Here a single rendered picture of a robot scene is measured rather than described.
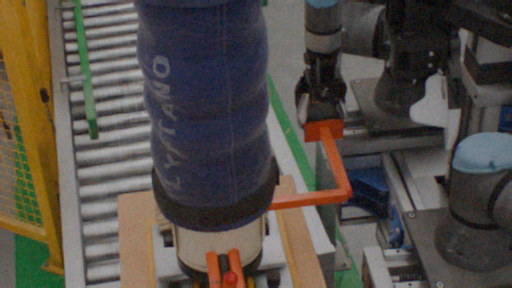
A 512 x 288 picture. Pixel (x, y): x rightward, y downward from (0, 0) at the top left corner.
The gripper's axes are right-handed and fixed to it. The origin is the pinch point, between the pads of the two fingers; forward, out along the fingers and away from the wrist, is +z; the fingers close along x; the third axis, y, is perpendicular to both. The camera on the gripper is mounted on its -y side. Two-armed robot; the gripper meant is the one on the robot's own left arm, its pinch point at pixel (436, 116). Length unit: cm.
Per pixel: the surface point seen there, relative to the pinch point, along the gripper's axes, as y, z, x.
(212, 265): 30, 43, -22
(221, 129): 26.9, 15.0, -23.1
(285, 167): 5, 93, -110
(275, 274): 18, 52, -27
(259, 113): 20.3, 15.2, -26.9
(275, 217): 16, 55, -46
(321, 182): -10, 115, -128
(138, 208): 45, 58, -57
